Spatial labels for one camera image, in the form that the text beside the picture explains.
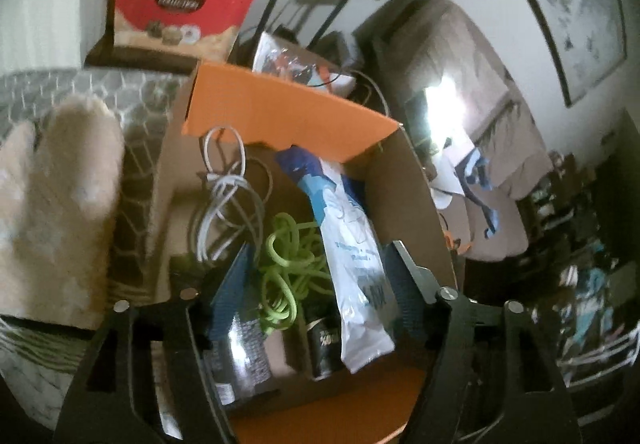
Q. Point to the small black container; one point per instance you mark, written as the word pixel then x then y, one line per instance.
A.
pixel 322 344

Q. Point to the clear plastic packet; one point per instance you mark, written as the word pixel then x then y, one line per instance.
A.
pixel 295 61

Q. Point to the brown sofa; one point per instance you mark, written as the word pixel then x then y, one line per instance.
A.
pixel 505 214

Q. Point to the white blue plastic bag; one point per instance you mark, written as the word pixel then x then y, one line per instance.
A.
pixel 355 274

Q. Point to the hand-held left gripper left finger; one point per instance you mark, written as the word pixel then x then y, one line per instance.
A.
pixel 234 279

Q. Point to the grey blue clamp tool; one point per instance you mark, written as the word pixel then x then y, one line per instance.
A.
pixel 482 184

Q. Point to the orange cardboard box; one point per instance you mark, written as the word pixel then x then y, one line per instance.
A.
pixel 300 114

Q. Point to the grey striped cloth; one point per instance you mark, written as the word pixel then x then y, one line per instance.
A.
pixel 40 341

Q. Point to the beige fluffy cloth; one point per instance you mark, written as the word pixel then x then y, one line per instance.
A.
pixel 55 204

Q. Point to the black device with bright light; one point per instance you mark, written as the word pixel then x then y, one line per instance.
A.
pixel 440 109

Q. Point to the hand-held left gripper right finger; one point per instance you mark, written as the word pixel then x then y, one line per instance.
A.
pixel 402 284

